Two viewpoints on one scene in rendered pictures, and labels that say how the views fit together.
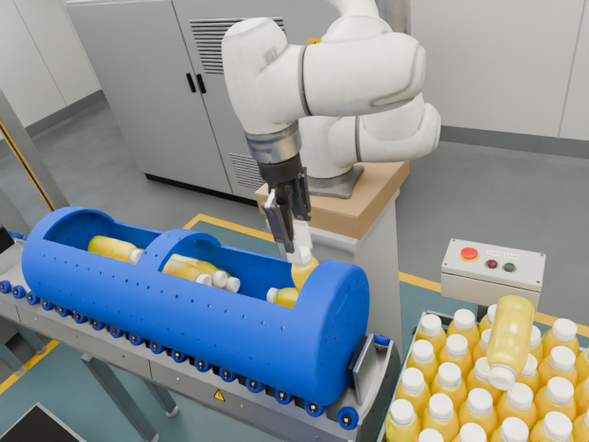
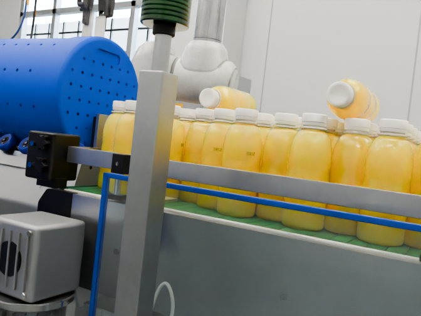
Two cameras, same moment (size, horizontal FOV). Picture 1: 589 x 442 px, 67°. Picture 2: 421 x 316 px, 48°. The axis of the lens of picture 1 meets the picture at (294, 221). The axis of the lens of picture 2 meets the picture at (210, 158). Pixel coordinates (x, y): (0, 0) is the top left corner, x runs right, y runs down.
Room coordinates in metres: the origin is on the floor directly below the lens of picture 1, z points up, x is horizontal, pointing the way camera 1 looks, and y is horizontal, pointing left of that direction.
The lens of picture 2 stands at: (-0.58, -0.19, 1.02)
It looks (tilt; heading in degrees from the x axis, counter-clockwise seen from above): 2 degrees down; 353
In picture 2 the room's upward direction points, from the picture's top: 6 degrees clockwise
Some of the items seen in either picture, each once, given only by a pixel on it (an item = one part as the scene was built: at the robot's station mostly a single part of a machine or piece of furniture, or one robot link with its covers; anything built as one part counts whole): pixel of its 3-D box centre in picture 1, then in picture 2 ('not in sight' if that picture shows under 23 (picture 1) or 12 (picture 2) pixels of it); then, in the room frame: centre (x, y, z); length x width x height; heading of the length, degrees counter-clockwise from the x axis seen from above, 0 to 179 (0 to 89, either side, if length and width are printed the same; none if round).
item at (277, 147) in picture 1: (273, 139); not in sight; (0.68, 0.00, 1.50); 0.09 x 0.09 x 0.06
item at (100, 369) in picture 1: (124, 401); not in sight; (1.11, 0.83, 0.31); 0.06 x 0.06 x 0.63; 55
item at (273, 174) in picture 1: (282, 175); not in sight; (0.68, 0.00, 1.43); 0.08 x 0.07 x 0.09; 145
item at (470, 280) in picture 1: (491, 275); not in sight; (0.68, -0.41, 1.05); 0.20 x 0.10 x 0.10; 55
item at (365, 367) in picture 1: (362, 368); (107, 142); (0.56, -0.07, 0.99); 0.10 x 0.02 x 0.12; 145
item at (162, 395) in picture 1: (147, 372); not in sight; (1.22, 0.75, 0.31); 0.06 x 0.06 x 0.63; 55
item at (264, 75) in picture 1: (267, 74); not in sight; (0.68, -0.01, 1.61); 0.13 x 0.11 x 0.16; 69
